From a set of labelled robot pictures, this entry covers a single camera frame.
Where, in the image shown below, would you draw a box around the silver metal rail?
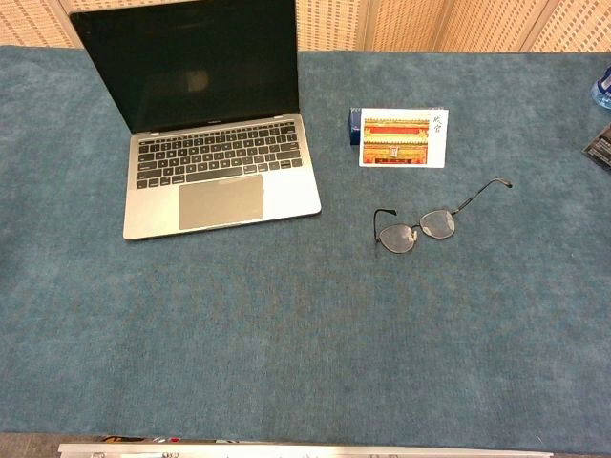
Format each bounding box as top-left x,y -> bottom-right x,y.
57,443 -> 555,458

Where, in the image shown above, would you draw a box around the palace photo postcard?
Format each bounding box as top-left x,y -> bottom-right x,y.
358,108 -> 451,170

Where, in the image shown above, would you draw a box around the thin-framed eyeglasses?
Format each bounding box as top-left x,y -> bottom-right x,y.
372,177 -> 514,255

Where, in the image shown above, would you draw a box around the grey open laptop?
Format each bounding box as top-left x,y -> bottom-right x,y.
69,0 -> 323,241

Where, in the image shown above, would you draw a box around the blue capped water bottle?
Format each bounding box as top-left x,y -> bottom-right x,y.
591,65 -> 611,111

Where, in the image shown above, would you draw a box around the teal felt table mat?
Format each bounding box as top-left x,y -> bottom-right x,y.
0,45 -> 611,456

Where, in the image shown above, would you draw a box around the woven folding screen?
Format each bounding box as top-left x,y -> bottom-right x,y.
0,0 -> 611,53

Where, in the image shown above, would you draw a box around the small blue box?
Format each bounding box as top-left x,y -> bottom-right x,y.
348,107 -> 363,146

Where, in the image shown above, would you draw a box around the black printed packet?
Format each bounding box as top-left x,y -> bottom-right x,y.
581,122 -> 611,168

